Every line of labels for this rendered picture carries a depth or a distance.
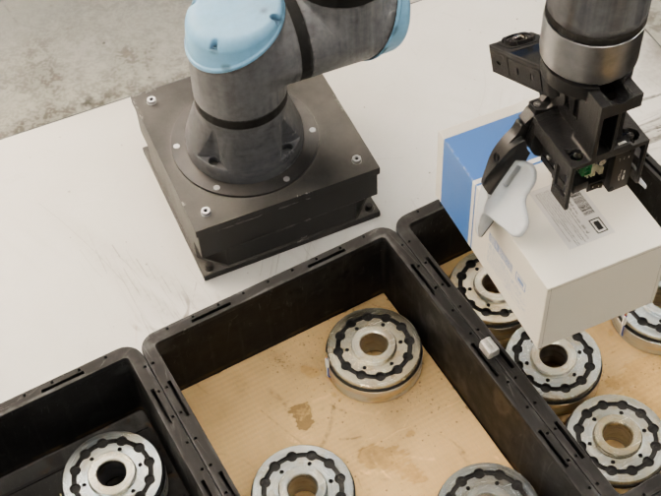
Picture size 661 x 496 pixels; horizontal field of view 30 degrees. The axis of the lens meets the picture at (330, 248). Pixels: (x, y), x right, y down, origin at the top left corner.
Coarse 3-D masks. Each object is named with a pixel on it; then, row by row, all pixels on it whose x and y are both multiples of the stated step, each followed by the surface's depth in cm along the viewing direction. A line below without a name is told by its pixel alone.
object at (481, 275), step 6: (480, 270) 137; (480, 276) 136; (486, 276) 137; (474, 282) 136; (480, 282) 136; (474, 288) 136; (480, 288) 135; (480, 294) 135; (486, 294) 135; (492, 294) 135; (498, 294) 135; (486, 300) 135; (492, 300) 134; (498, 300) 134; (504, 300) 134
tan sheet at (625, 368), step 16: (464, 256) 143; (448, 272) 141; (608, 320) 136; (592, 336) 135; (608, 336) 135; (608, 352) 134; (624, 352) 134; (640, 352) 134; (608, 368) 133; (624, 368) 133; (640, 368) 132; (656, 368) 132; (608, 384) 131; (624, 384) 131; (640, 384) 131; (656, 384) 131; (640, 400) 130; (656, 400) 130; (560, 416) 129
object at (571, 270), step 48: (480, 144) 112; (576, 192) 108; (624, 192) 108; (480, 240) 113; (528, 240) 105; (576, 240) 105; (624, 240) 105; (528, 288) 106; (576, 288) 104; (624, 288) 107
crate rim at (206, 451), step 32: (320, 256) 131; (256, 288) 128; (192, 320) 127; (448, 320) 125; (480, 352) 123; (160, 384) 122; (512, 384) 120; (192, 416) 119; (544, 448) 116; (224, 480) 117; (576, 480) 114
